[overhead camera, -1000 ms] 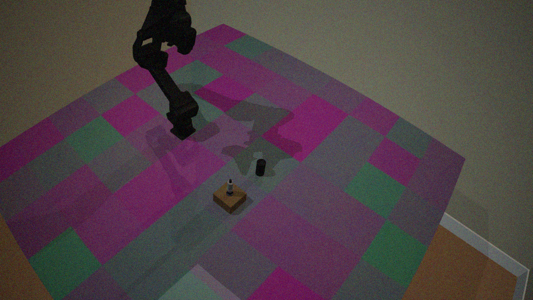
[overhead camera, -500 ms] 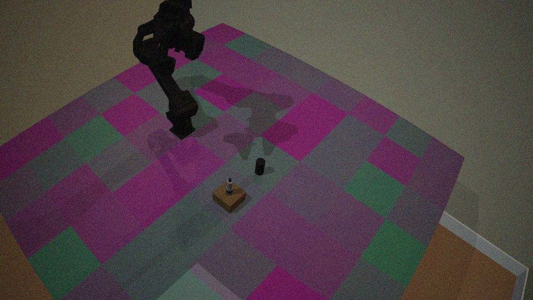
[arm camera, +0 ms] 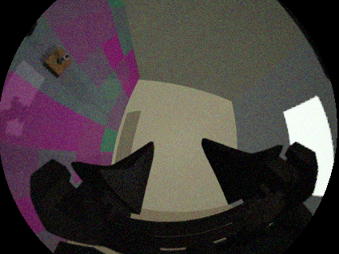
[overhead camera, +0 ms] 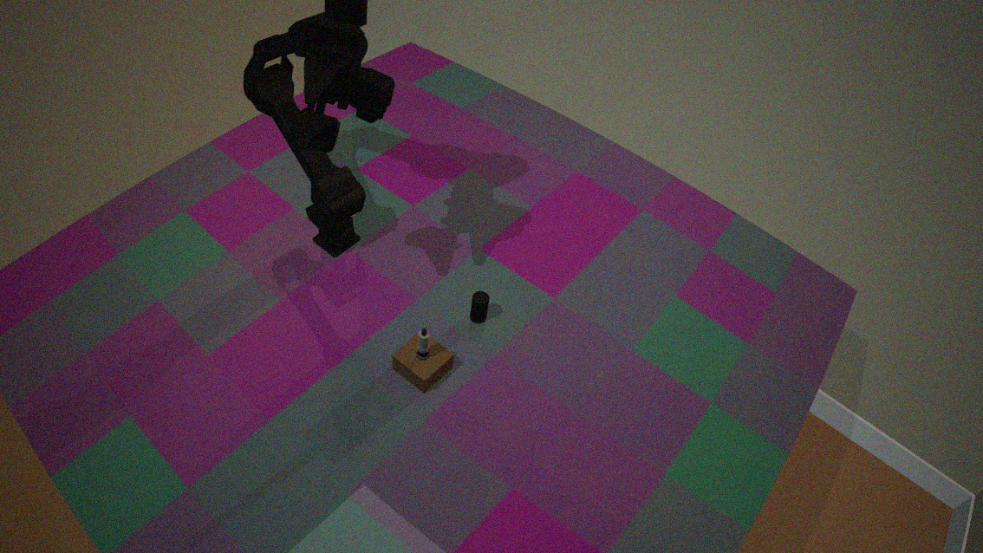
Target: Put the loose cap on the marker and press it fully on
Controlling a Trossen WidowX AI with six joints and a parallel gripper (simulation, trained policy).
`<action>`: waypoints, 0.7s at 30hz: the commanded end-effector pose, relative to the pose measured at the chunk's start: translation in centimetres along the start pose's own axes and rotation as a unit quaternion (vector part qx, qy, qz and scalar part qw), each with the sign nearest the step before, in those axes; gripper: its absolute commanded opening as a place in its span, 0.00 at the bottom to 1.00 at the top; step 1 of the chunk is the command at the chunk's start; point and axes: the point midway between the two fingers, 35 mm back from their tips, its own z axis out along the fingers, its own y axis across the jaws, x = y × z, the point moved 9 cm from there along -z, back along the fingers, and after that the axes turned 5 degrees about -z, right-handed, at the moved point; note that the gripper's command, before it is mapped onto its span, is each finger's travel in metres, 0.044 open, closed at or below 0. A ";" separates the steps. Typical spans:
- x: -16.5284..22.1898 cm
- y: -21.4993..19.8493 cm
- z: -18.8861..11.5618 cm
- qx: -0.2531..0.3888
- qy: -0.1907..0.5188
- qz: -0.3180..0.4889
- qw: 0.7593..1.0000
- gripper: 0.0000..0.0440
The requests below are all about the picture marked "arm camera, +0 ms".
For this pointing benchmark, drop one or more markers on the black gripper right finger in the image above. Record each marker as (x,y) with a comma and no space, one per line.
(236,170)

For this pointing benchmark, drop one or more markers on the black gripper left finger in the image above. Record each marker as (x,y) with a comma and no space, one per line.
(126,179)

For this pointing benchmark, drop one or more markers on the brown square block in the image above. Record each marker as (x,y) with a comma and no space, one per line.
(52,63)

